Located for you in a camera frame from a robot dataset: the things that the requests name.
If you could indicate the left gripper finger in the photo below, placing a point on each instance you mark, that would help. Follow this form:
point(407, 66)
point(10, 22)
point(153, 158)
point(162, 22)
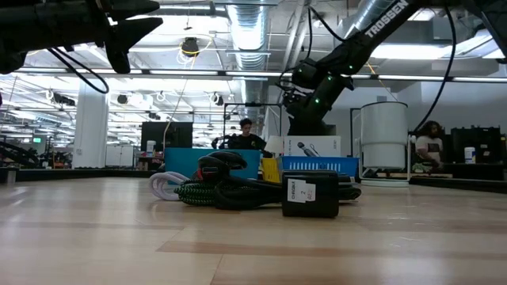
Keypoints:
point(132, 31)
point(134, 8)

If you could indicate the white microphone product box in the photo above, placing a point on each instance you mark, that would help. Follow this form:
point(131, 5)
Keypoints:
point(328, 146)

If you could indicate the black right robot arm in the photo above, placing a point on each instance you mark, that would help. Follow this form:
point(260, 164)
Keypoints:
point(380, 23)

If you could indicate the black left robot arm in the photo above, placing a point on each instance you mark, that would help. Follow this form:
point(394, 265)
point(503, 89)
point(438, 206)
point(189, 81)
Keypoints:
point(12, 31)

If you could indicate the large teal plastic bin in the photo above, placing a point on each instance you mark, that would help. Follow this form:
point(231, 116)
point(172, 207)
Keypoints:
point(182, 162)

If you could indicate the small blue slotted basket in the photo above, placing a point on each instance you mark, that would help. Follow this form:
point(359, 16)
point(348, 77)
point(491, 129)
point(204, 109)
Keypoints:
point(317, 164)

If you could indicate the black ceiling device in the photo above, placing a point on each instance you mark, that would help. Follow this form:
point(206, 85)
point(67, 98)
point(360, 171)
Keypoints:
point(190, 46)

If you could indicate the yellow slotted plastic basket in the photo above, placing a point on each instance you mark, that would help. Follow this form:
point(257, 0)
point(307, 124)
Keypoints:
point(271, 170)

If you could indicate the person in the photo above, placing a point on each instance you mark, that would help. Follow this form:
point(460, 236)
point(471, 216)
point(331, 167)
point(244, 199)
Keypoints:
point(429, 146)
point(247, 140)

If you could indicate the white cylindrical container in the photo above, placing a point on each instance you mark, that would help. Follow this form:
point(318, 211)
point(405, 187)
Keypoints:
point(384, 134)

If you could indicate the black adapter with white label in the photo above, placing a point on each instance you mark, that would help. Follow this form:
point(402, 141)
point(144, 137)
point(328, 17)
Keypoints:
point(325, 198)

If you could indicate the white building column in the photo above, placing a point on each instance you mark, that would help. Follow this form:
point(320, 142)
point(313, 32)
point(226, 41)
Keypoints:
point(91, 126)

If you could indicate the white canister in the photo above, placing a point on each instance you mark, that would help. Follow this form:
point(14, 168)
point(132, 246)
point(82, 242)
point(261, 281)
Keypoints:
point(470, 155)
point(151, 146)

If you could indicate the white cabinets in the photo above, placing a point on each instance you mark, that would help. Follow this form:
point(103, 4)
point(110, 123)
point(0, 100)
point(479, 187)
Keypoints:
point(119, 156)

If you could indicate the black cabinet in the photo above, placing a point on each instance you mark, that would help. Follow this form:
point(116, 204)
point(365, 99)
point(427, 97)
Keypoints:
point(475, 142)

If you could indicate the silver ventilation duct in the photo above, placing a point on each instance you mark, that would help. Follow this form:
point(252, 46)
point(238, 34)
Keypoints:
point(249, 31)

